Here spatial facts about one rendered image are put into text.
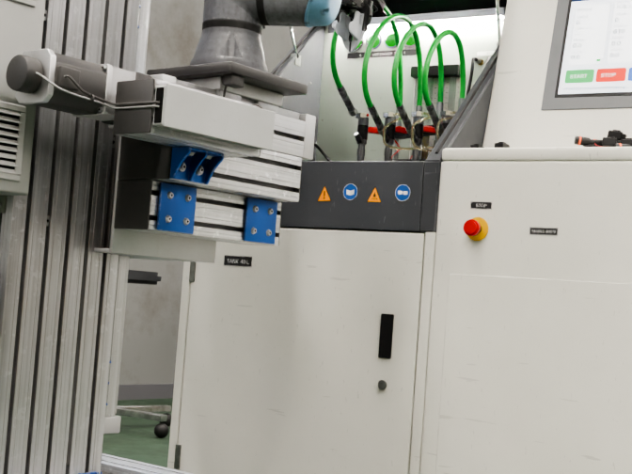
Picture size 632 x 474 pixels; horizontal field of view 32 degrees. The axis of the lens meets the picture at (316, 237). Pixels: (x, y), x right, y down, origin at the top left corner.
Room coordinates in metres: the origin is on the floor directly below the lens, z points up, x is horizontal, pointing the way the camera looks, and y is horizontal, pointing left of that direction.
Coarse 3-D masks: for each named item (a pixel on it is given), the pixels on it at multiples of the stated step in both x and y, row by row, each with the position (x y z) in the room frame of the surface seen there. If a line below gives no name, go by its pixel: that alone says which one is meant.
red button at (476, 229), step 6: (468, 222) 2.34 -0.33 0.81; (474, 222) 2.33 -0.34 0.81; (480, 222) 2.37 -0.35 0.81; (486, 222) 2.36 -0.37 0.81; (468, 228) 2.34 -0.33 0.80; (474, 228) 2.33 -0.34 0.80; (480, 228) 2.34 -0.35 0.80; (486, 228) 2.36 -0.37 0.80; (468, 234) 2.34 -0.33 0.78; (474, 234) 2.34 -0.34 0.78; (480, 234) 2.36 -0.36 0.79; (486, 234) 2.36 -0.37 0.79; (474, 240) 2.37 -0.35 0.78; (480, 240) 2.36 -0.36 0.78
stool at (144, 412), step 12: (132, 276) 4.50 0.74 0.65; (144, 276) 4.54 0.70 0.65; (156, 276) 4.60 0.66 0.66; (120, 408) 4.61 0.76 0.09; (132, 408) 4.72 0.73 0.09; (144, 408) 4.76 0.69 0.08; (156, 408) 4.80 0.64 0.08; (168, 408) 4.85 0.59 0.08; (156, 420) 4.50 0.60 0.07; (168, 420) 4.84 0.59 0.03; (156, 432) 4.48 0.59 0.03
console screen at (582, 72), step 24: (576, 0) 2.60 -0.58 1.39; (600, 0) 2.56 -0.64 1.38; (624, 0) 2.53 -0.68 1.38; (576, 24) 2.58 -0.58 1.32; (600, 24) 2.55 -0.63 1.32; (624, 24) 2.52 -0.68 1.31; (552, 48) 2.59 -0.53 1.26; (576, 48) 2.56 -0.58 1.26; (600, 48) 2.53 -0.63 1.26; (624, 48) 2.50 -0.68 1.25; (552, 72) 2.58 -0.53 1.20; (576, 72) 2.54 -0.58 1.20; (600, 72) 2.51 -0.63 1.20; (624, 72) 2.48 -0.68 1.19; (552, 96) 2.56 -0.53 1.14; (576, 96) 2.53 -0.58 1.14; (600, 96) 2.50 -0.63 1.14; (624, 96) 2.47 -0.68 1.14
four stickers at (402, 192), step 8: (344, 184) 2.55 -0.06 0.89; (352, 184) 2.54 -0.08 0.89; (400, 184) 2.47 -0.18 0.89; (408, 184) 2.46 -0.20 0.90; (320, 192) 2.58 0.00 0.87; (328, 192) 2.57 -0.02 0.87; (344, 192) 2.55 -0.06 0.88; (352, 192) 2.54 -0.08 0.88; (368, 192) 2.51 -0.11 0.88; (376, 192) 2.50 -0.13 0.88; (400, 192) 2.47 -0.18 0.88; (408, 192) 2.46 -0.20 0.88; (320, 200) 2.58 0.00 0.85; (328, 200) 2.57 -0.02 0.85; (368, 200) 2.51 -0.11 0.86; (376, 200) 2.50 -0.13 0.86; (400, 200) 2.47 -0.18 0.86; (408, 200) 2.46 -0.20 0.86
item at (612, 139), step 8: (576, 136) 2.35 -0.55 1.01; (608, 136) 2.33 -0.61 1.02; (616, 136) 2.32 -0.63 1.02; (624, 136) 2.32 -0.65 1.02; (576, 144) 2.35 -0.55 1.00; (584, 144) 2.35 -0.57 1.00; (592, 144) 2.34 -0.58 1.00; (600, 144) 2.37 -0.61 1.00; (608, 144) 2.32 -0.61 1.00; (616, 144) 2.29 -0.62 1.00; (624, 144) 2.29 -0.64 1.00
